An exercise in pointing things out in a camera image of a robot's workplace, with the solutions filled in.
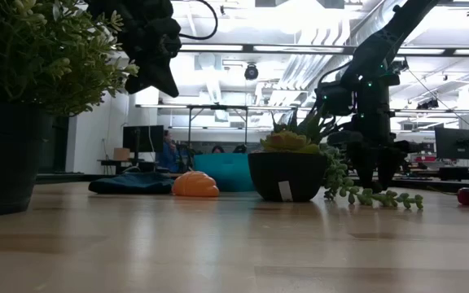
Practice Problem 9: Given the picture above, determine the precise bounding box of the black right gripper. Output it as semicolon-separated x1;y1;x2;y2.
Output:
327;116;423;192

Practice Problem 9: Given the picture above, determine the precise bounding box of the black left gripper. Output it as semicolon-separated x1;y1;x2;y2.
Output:
87;0;182;98

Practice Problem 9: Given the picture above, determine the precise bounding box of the orange toy fruit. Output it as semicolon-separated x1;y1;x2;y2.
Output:
172;171;220;199

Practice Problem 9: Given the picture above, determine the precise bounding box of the blue plastic tupperware container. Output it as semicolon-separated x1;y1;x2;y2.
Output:
193;153;256;193

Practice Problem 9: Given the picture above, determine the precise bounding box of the black computer monitor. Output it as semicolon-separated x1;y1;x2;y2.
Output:
122;125;164;162
435;127;469;160

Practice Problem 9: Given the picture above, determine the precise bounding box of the succulent plant in black pot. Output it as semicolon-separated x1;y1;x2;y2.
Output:
248;106;425;212

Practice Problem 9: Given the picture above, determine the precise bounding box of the black overhead light bar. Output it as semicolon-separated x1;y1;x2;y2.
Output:
177;42;469;58

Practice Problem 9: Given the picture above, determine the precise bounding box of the black ceiling track light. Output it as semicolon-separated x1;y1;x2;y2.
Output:
388;59;410;77

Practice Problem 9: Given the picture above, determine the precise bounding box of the navy blue folded cloth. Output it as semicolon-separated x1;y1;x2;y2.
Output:
88;171;175;195

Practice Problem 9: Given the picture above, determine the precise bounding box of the bushy green potted plant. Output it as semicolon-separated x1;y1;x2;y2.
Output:
0;0;140;219

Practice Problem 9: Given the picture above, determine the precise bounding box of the black metal stand frame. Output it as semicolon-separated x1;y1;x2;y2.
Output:
186;104;249;155

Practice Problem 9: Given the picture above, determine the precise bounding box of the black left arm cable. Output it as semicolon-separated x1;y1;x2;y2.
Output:
177;0;219;41

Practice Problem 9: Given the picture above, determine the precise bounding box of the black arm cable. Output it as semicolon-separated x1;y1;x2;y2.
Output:
177;0;219;41
318;60;356;89

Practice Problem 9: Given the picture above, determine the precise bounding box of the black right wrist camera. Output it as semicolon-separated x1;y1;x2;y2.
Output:
315;81;353;117

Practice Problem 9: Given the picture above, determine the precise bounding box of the black hanging ceiling camera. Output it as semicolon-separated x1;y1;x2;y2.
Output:
243;63;260;81

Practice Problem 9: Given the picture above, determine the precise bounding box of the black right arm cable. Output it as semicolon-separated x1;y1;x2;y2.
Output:
318;60;356;89

